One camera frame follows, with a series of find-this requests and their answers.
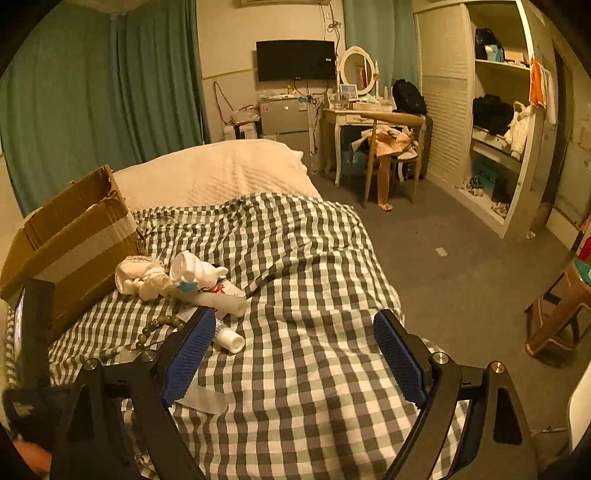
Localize dark bead bracelet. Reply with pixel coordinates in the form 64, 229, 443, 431
134, 314, 187, 351

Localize white bear star toy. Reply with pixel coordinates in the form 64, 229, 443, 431
169, 250, 228, 293

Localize brown plastic stool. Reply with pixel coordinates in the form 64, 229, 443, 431
525, 258, 590, 358

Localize crumpled white cloth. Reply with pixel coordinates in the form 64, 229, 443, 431
114, 256, 173, 301

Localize small white bottle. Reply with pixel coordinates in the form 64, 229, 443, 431
212, 320, 245, 354

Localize brown cardboard box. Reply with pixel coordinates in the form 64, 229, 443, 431
1, 165, 145, 341

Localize checkered green white blanket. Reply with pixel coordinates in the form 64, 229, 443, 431
4, 191, 470, 480

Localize white tube bottle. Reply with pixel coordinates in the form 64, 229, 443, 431
169, 283, 246, 319

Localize cream quilted bed cover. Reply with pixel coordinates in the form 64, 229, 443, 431
114, 139, 320, 211

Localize white open wardrobe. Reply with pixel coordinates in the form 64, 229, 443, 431
414, 1, 557, 239

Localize wooden chair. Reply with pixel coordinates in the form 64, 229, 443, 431
361, 111, 426, 212

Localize large green curtain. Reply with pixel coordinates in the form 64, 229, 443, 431
1, 1, 211, 214

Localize orange hanging cloth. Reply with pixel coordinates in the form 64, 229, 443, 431
529, 57, 547, 108

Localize black backpack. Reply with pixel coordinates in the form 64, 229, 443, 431
393, 79, 428, 115

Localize white dressing table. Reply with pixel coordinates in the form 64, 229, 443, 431
322, 108, 373, 187

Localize grey mini fridge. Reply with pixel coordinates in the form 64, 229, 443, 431
259, 97, 311, 156

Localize white oval vanity mirror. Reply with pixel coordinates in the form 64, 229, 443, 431
338, 46, 379, 98

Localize light teal window curtain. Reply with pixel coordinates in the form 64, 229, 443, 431
342, 0, 419, 91

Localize black wall television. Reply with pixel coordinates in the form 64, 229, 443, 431
256, 40, 335, 82

